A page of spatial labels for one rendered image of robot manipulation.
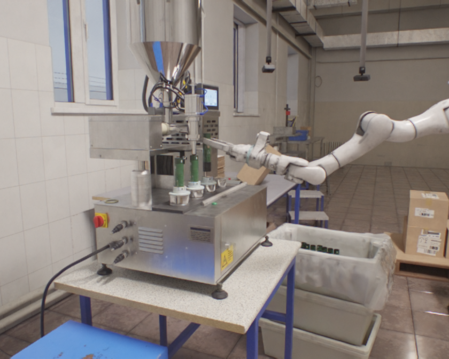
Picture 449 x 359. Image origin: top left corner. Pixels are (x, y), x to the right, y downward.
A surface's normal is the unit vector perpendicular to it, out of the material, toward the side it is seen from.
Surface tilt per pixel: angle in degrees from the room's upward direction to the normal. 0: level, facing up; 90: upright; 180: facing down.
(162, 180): 90
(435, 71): 90
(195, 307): 0
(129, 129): 90
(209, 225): 90
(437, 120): 78
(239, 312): 0
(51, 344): 0
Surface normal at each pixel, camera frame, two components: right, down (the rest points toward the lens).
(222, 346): 0.00, -0.99
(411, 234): -0.38, 0.15
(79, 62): 0.92, 0.07
